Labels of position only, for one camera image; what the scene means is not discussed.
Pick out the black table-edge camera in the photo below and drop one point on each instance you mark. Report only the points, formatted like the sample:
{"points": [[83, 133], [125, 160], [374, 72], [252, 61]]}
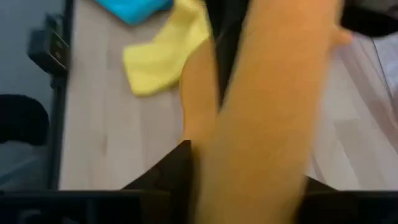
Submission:
{"points": [[49, 46]]}

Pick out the black aluminium table frame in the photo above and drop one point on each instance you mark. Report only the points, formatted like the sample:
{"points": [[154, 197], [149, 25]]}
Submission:
{"points": [[57, 124]]}

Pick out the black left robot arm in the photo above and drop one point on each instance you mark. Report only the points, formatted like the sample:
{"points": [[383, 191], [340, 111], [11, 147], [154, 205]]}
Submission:
{"points": [[373, 18]]}

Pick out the orange microfiber towel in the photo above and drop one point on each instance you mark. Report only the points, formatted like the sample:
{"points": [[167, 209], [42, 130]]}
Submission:
{"points": [[264, 109]]}

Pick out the blue microfiber towel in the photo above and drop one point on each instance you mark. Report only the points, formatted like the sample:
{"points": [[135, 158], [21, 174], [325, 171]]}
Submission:
{"points": [[133, 9]]}

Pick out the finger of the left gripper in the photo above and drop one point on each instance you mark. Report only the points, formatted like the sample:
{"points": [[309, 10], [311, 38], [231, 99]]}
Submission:
{"points": [[227, 31]]}

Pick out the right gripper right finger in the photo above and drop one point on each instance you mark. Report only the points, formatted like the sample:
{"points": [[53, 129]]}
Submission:
{"points": [[314, 186]]}

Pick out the yellow microfiber towel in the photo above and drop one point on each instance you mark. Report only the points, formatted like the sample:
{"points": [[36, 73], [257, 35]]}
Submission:
{"points": [[161, 56]]}

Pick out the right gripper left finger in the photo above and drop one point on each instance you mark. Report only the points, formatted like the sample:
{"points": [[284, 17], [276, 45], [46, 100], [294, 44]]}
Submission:
{"points": [[177, 174]]}

